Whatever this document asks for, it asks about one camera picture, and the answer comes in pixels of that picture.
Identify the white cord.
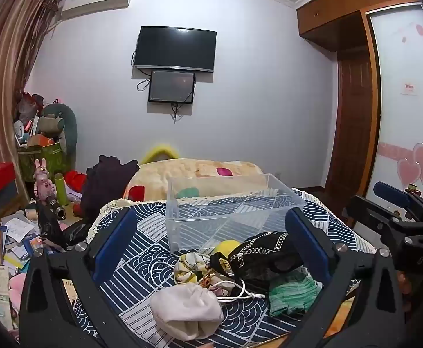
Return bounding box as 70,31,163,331
174,261,266,302

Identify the black wall television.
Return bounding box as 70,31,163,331
132,26,218,73

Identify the white heart-print wardrobe door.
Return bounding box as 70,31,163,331
365,3,423,205

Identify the black bag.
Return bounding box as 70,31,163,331
36,203,89,251

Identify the green knitted cloth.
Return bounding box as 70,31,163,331
268,270,323,317

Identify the clear plastic storage bin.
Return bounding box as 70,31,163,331
166,173,306,255

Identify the pile of papers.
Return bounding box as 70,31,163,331
0,213,54,336

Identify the yellow floral cloth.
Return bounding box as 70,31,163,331
174,253,236,296

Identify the white air conditioner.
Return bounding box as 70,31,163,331
60,0,134,21

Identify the white drawstring pouch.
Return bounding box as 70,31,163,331
150,283,225,340

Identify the person's right hand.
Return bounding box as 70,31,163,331
396,270,414,295

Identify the black lace cloth with chain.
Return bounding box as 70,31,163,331
210,231,305,282

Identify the wooden overhead cabinet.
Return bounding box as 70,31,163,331
296,0,421,43

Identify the pile of corner clutter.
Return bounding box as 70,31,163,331
13,92,65,150

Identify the green bottle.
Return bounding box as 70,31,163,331
54,173,69,207

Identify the large beige plush pillow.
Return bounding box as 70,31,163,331
124,158,265,202

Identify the yellow soft ball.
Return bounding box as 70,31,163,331
213,240,242,262

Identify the pink rabbit toy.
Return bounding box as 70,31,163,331
33,158,56,201

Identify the green plush toy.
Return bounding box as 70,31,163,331
42,103,78,175

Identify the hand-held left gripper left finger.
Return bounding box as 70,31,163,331
18,208,139,348

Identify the navy white patterned blanket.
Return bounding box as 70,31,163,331
73,188,377,348

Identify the red plush toy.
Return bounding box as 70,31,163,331
65,169,88,192

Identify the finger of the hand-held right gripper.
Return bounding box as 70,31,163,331
343,195,423,258
373,181,423,225

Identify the small black wall monitor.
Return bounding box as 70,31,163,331
148,70,197,104

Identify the brown wooden door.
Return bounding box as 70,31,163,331
324,50,381,208

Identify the green shopping bag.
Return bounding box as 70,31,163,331
18,143,64,182

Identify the black camera lens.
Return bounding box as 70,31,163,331
42,196,66,221

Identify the black garment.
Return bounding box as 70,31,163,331
81,155,140,219

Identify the striped brown curtain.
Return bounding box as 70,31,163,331
0,0,64,193

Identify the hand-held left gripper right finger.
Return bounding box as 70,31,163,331
285,206,406,348

